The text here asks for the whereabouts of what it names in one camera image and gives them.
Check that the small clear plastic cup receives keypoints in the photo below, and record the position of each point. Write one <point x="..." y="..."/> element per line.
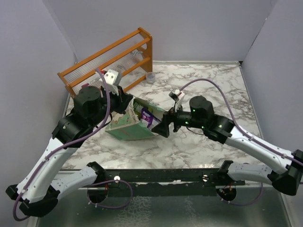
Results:
<point x="150" y="77"/>

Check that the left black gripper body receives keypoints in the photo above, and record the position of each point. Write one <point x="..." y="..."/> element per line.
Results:
<point x="117" y="102"/>

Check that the purple snack packet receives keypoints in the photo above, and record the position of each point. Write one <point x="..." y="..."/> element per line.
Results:
<point x="151" y="118"/>

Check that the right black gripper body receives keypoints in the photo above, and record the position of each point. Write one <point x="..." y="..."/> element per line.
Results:
<point x="181" y="118"/>

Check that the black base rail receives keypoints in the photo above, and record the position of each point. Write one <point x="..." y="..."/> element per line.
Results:
<point x="160" y="182"/>

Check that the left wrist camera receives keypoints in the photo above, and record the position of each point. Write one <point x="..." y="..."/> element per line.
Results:
<point x="111" y="81"/>

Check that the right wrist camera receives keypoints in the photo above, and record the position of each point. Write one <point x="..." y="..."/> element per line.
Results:
<point x="178" y="97"/>

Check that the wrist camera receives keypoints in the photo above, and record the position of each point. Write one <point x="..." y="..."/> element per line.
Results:
<point x="178" y="97"/>
<point x="111" y="81"/>

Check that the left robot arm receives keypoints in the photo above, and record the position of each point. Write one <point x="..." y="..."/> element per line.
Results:
<point x="39" y="192"/>

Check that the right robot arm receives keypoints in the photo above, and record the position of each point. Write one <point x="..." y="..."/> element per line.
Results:
<point x="279" y="167"/>

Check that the grey clip on rack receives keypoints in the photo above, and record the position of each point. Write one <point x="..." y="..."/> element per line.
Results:
<point x="137" y="54"/>

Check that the green paper bag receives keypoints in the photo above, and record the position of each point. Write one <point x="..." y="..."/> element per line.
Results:
<point x="128" y="126"/>

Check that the orange wooden rack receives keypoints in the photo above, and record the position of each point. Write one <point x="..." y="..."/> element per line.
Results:
<point x="117" y="53"/>

